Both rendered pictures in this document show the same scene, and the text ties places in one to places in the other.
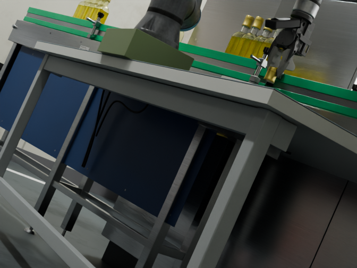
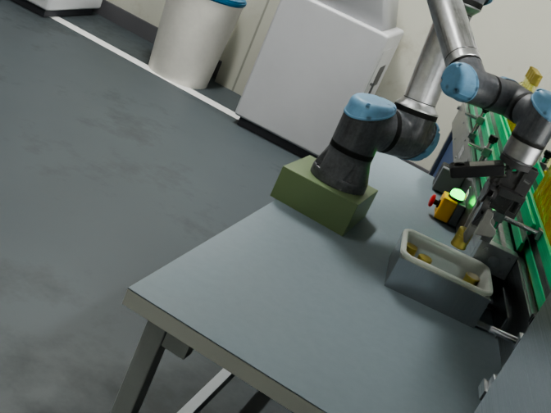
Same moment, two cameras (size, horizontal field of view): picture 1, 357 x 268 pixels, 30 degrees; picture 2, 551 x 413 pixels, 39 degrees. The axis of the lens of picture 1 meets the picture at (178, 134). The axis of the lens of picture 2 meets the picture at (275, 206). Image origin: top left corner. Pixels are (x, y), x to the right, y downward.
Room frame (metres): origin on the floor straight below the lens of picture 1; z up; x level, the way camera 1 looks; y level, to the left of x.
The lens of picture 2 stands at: (0.59, -1.06, 1.46)
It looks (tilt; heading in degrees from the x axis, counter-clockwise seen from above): 22 degrees down; 45
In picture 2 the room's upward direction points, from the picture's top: 24 degrees clockwise
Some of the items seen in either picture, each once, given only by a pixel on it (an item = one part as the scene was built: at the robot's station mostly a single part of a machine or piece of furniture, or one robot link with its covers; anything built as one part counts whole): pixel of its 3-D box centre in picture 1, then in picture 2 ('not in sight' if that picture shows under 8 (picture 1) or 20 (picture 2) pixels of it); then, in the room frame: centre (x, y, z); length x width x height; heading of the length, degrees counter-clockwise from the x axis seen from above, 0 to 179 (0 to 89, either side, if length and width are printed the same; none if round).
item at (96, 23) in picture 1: (91, 24); (472, 120); (2.99, 0.56, 0.94); 0.07 x 0.04 x 0.13; 131
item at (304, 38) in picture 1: (296, 34); (507, 184); (2.09, -0.21, 1.06); 0.09 x 0.08 x 0.12; 130
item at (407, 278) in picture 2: not in sight; (448, 282); (2.10, -0.20, 0.79); 0.27 x 0.17 x 0.08; 131
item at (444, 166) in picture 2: not in sight; (448, 179); (2.72, 0.35, 0.79); 0.08 x 0.08 x 0.08; 41
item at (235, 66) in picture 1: (115, 36); (482, 139); (2.91, 0.43, 0.93); 1.75 x 0.01 x 0.08; 41
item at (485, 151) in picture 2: not in sight; (477, 152); (2.65, 0.26, 0.94); 0.07 x 0.04 x 0.13; 131
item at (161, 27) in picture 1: (159, 30); (345, 163); (2.03, 0.18, 0.88); 0.15 x 0.15 x 0.10
